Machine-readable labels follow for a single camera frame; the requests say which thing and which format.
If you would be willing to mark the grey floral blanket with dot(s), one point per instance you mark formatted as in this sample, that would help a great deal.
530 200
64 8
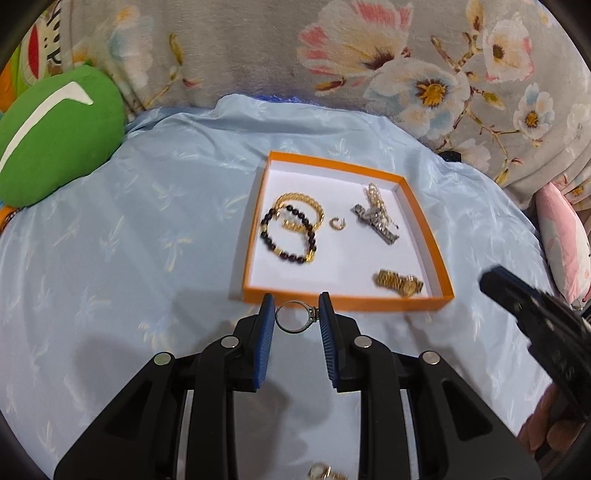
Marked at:
231 46

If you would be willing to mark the silver wristwatch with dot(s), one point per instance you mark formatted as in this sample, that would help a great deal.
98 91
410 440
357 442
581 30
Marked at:
381 230

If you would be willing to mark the gold wristwatch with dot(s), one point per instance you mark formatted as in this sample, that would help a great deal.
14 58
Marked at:
408 285

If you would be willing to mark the pink pillow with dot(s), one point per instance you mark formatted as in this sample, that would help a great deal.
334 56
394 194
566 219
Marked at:
561 230

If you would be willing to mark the green pillow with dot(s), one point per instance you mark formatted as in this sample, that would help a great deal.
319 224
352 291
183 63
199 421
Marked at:
60 138

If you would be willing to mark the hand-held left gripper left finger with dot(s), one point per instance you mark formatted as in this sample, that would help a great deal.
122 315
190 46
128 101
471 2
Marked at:
263 341

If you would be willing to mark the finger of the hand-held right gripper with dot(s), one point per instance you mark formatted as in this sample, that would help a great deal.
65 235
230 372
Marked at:
545 323

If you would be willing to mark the rose gold hoop earring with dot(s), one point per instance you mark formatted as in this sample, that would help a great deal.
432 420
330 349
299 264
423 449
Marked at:
332 225

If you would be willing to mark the orange cardboard box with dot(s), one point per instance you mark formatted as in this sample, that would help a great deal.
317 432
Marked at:
346 302

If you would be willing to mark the gold bangle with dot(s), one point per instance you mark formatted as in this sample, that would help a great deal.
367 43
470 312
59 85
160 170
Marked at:
295 197

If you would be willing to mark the cartoon printed blanket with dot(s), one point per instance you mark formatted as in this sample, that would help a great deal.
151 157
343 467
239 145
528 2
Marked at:
41 50

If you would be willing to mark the gold heart earring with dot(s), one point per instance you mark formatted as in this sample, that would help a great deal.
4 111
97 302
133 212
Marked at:
318 471

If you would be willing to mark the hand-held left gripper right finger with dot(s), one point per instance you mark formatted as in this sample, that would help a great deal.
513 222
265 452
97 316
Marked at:
328 341

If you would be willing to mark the person's right hand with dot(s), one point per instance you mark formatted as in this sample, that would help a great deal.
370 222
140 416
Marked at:
549 424

